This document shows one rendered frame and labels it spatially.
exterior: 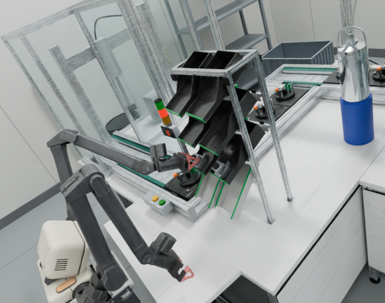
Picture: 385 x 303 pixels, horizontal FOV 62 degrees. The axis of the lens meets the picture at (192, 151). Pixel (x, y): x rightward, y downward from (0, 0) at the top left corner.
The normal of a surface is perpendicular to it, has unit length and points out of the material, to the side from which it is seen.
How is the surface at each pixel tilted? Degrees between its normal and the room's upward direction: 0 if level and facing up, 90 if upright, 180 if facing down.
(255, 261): 0
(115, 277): 90
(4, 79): 90
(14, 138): 90
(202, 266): 0
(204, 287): 0
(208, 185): 45
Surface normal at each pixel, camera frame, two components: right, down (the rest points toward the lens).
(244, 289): -0.33, -0.79
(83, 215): 0.50, 0.31
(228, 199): -0.80, -0.18
